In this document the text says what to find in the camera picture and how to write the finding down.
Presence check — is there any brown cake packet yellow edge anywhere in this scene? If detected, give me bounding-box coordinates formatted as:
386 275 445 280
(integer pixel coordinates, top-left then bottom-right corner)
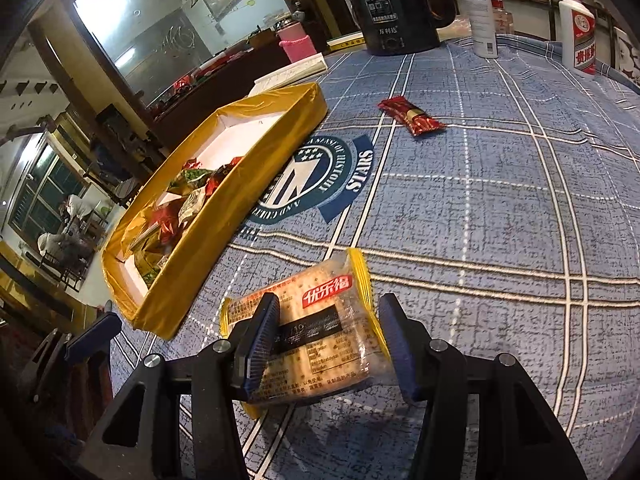
220 248 392 419

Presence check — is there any shiny red candy wrapper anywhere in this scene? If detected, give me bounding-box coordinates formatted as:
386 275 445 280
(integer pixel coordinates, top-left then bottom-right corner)
149 200 183 246

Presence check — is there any green snack packet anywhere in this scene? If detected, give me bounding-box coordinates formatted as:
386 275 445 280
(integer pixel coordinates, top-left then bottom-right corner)
167 168 213 196

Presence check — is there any dark red stick packet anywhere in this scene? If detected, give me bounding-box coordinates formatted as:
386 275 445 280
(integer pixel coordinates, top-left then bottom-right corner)
378 96 447 136

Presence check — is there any white red snack packet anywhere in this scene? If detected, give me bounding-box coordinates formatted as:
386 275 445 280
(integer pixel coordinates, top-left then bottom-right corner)
178 186 207 228

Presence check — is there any gold tray box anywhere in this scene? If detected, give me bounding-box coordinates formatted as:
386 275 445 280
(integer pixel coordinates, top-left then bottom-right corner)
101 82 328 340

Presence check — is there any blue plaid tablecloth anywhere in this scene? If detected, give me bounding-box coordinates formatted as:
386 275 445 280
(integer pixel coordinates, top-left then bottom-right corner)
111 39 639 479

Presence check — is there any dark wooden sideboard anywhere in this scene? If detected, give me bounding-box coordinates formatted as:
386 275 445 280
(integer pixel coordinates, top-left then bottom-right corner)
152 34 291 152

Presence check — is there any white book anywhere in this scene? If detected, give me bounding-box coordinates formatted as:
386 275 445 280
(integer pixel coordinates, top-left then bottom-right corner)
248 53 328 96

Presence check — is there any pink water bottle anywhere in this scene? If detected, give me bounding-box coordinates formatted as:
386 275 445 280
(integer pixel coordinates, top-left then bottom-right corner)
277 22 317 63

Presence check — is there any white patterned paper cup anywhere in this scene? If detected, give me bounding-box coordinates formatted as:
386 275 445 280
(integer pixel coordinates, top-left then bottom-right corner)
614 27 640 84

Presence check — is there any black electric kettle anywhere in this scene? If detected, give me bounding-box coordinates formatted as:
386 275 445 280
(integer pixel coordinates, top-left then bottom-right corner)
349 0 457 56

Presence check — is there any small glass bottle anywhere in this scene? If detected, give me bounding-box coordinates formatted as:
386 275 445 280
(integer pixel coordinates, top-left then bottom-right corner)
491 0 514 35

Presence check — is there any white red liquor bottle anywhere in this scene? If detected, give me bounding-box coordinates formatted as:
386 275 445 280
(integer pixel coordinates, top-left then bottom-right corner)
559 0 597 76

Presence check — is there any white spray bottle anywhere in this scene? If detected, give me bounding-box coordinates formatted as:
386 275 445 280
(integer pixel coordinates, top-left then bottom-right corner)
465 0 498 60

